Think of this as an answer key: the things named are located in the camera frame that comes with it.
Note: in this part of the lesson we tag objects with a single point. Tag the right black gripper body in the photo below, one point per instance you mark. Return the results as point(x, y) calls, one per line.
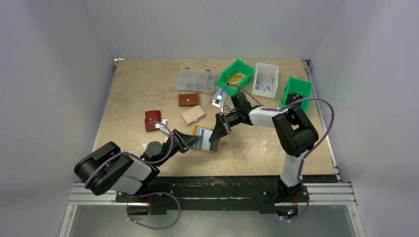
point(223, 123)

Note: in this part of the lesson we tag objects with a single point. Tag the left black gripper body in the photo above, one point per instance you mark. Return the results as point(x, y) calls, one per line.
point(176, 140)

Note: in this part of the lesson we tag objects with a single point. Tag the mustard yellow card holder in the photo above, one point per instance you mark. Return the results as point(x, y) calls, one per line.
point(204, 144)

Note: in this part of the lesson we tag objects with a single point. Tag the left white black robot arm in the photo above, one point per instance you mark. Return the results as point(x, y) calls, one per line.
point(110, 169)

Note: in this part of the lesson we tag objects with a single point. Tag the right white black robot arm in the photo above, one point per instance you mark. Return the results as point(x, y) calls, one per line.
point(296, 133)

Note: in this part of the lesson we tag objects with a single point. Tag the beige card holder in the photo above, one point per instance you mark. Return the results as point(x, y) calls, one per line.
point(193, 115)

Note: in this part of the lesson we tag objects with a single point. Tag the stack of loose cards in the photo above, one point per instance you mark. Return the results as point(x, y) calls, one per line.
point(228, 103)

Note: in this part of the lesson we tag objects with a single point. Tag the cards in green bin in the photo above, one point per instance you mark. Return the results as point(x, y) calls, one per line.
point(237, 79)

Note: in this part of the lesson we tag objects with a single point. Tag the cards in white bin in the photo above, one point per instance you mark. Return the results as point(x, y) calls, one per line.
point(264, 83)

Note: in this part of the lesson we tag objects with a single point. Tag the red leather card holder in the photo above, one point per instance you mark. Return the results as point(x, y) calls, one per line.
point(152, 120)

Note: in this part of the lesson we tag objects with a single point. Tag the brown leather card holder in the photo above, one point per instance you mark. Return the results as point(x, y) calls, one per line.
point(188, 100)

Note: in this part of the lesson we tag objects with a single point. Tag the green bin with cards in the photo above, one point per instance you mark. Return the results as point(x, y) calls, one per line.
point(237, 67)

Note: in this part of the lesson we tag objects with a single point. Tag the black card holder in bin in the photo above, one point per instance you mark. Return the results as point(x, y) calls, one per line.
point(291, 97)

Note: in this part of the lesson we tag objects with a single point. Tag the white plastic bin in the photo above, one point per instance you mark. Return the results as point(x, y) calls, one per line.
point(268, 70)

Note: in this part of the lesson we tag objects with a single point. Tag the clear plastic organizer box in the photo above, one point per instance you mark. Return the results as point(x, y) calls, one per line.
point(195, 81)

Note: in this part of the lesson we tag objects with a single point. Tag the green bin right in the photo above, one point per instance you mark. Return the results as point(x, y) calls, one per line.
point(299, 86)

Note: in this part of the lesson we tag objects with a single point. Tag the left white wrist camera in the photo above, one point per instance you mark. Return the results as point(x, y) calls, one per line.
point(162, 126)

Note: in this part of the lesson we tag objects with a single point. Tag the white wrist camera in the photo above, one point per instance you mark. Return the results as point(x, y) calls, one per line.
point(162, 126)
point(218, 101)

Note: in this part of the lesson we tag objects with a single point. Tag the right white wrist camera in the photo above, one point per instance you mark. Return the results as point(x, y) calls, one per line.
point(218, 101)

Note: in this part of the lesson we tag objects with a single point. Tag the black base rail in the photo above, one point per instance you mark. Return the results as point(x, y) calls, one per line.
point(217, 193)

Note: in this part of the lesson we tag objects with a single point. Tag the aluminium frame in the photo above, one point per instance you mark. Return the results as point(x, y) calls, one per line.
point(320, 194)

